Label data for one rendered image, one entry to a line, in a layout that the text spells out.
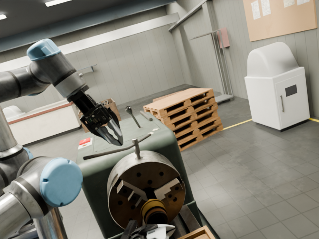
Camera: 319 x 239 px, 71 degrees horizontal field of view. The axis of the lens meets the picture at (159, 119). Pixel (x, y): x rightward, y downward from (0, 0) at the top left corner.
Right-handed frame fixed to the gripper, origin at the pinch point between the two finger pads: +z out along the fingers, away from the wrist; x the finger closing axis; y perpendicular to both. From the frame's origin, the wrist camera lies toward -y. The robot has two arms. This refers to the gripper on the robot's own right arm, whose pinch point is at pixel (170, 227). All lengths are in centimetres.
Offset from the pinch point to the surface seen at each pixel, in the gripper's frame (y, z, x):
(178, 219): -28.5, 6.6, -22.2
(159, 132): -40.3, 12.5, 17.9
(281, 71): -214, 237, -18
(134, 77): -998, 133, -4
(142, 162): -19.5, -0.7, 15.8
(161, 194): -14.6, 1.7, 3.1
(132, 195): -13.4, -8.4, 8.0
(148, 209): -7.5, -4.6, 4.2
